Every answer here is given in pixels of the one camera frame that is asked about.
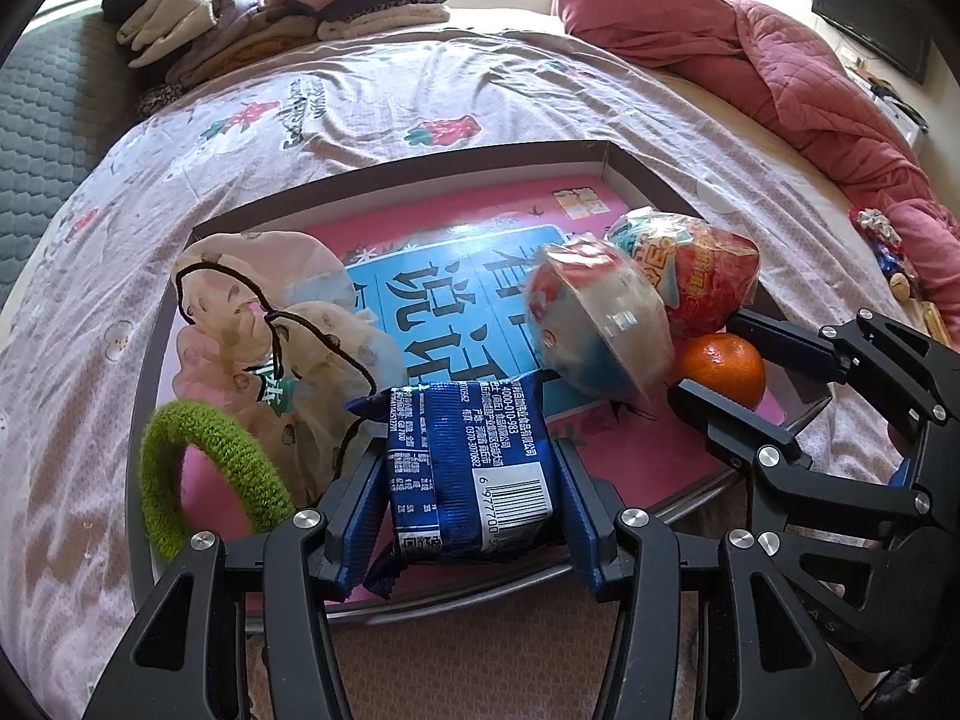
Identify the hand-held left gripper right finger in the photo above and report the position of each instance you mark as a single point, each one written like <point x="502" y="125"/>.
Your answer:
<point x="581" y="521"/>

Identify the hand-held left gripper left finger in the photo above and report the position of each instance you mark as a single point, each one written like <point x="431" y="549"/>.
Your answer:
<point x="360" y="521"/>

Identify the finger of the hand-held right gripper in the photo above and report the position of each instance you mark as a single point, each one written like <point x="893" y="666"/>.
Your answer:
<point x="780" y="349"/>
<point x="720" y="420"/>

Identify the orange mandarin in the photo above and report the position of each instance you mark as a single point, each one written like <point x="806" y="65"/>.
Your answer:
<point x="724" y="375"/>

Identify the blue snack packet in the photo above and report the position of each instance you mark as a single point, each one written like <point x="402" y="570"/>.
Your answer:
<point x="465" y="480"/>

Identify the green fuzzy scrunchie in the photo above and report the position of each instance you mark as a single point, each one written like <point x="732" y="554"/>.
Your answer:
<point x="255" y="465"/>

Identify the pink cardboard box tray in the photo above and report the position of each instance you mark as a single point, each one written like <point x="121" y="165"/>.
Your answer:
<point x="652" y="180"/>

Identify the pink and blue book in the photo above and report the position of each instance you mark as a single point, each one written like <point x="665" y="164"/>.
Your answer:
<point x="465" y="292"/>

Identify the beige dotted scrunchie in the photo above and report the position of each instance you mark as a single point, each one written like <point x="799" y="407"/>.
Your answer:
<point x="225" y="300"/>

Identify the pink quilted blanket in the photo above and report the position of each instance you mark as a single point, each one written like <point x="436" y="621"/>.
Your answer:
<point x="787" y="82"/>

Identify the white side table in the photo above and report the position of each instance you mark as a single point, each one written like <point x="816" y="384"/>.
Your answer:
<point x="896" y="101"/>

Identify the black flat television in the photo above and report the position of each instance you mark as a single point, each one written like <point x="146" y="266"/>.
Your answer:
<point x="870" y="15"/>

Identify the strawberry print bedsheet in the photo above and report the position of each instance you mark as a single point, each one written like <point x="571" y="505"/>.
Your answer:
<point x="375" y="90"/>

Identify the grey quilted headboard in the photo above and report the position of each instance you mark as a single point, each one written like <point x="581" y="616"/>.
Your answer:
<point x="45" y="127"/>

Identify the pile of folded clothes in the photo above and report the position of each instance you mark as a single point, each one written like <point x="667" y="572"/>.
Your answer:
<point x="285" y="7"/>

